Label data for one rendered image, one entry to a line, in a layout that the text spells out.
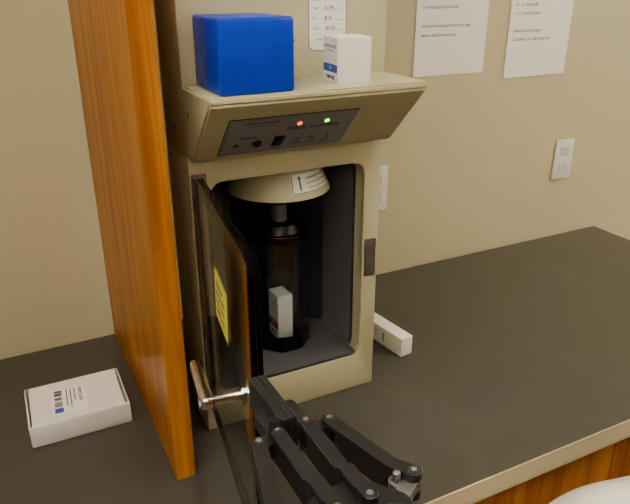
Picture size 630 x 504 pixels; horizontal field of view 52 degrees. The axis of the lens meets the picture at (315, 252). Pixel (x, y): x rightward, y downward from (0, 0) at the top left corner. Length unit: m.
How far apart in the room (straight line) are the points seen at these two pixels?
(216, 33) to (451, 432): 0.73
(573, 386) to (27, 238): 1.08
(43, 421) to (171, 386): 0.28
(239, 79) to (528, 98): 1.16
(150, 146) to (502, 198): 1.25
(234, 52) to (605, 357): 0.97
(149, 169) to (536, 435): 0.76
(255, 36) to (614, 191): 1.60
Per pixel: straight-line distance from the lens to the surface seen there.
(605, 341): 1.50
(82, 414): 1.16
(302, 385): 1.17
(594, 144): 2.09
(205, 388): 0.77
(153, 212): 0.84
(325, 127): 0.93
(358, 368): 1.22
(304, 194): 1.03
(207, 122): 0.83
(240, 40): 0.81
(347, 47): 0.91
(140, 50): 0.80
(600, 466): 1.35
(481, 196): 1.83
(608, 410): 1.28
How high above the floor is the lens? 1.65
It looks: 23 degrees down
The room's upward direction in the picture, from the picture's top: straight up
